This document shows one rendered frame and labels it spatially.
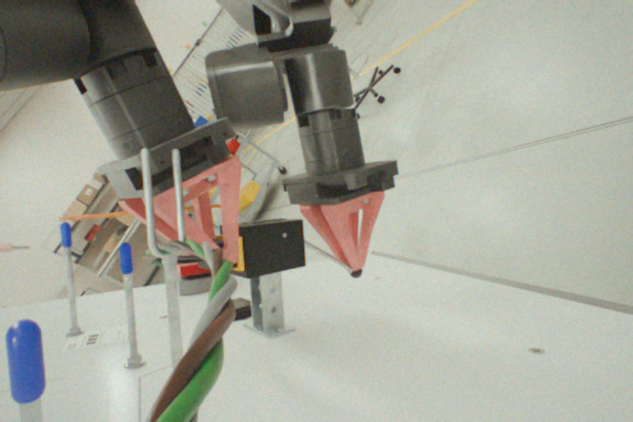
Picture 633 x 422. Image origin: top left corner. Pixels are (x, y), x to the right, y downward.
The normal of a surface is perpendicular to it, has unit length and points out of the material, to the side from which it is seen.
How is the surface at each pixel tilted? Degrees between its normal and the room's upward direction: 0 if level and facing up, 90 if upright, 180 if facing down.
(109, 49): 91
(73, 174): 90
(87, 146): 90
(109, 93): 78
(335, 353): 54
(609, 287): 0
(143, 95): 99
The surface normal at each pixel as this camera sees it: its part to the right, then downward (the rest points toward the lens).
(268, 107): 0.26, 0.65
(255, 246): 0.64, 0.00
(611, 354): -0.06, -1.00
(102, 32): 0.35, 0.18
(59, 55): 0.90, 0.44
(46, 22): 0.96, -0.03
